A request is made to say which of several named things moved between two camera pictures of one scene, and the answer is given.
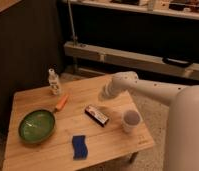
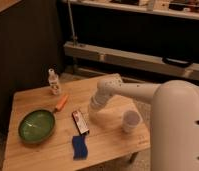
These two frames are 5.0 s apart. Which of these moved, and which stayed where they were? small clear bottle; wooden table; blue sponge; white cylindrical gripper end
Moved: white cylindrical gripper end
Stayed: small clear bottle; wooden table; blue sponge
